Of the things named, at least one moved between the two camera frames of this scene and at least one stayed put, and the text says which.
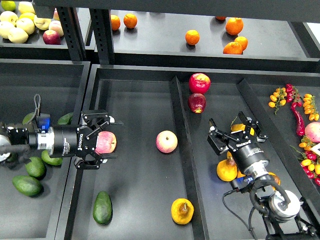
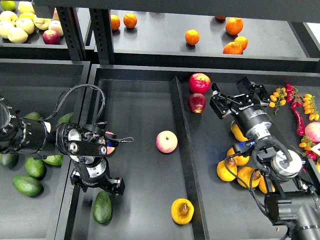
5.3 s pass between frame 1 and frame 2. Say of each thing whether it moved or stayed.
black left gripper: moved
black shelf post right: stayed
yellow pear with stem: stayed
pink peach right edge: stayed
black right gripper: moved
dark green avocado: stayed
